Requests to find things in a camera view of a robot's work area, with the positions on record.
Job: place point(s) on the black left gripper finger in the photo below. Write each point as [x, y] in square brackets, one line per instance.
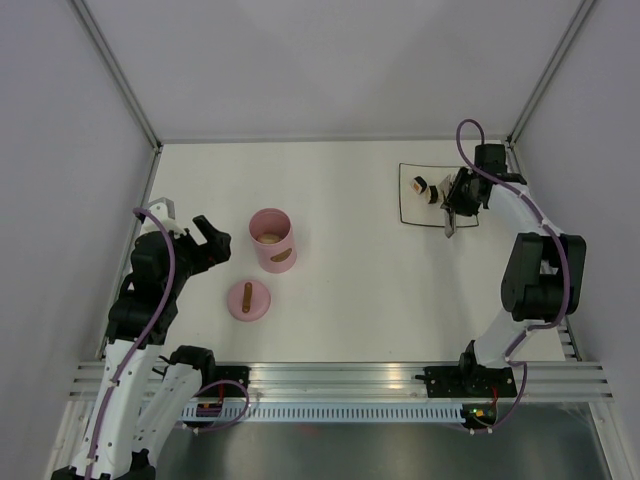
[205, 228]
[218, 247]

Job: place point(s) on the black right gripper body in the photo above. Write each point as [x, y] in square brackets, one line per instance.
[461, 198]

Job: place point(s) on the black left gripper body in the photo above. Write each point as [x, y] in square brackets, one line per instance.
[191, 255]

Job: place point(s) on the metal tongs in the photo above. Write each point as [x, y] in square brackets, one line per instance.
[449, 215]

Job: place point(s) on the sushi roll piece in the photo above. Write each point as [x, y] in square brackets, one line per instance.
[419, 185]
[432, 194]

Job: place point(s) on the round beige bun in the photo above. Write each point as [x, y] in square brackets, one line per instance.
[268, 239]

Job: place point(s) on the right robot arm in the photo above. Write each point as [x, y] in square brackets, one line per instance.
[542, 280]

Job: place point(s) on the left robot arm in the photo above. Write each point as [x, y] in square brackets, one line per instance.
[124, 436]

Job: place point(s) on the pink cylindrical lunch box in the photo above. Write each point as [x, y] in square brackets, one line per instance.
[277, 258]

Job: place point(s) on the pink lunch box lid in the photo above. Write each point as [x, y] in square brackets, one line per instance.
[248, 300]

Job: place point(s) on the white square plate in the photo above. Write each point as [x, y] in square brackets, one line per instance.
[414, 209]

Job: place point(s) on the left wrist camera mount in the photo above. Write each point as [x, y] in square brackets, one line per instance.
[163, 209]

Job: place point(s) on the left frame post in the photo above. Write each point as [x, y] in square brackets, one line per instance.
[100, 43]

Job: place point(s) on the frame post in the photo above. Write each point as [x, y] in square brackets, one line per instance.
[576, 24]
[100, 43]

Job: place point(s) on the white cable duct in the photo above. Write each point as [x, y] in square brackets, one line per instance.
[332, 412]

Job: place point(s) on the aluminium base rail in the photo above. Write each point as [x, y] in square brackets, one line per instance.
[540, 382]

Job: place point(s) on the right frame post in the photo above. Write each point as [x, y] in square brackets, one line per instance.
[576, 24]

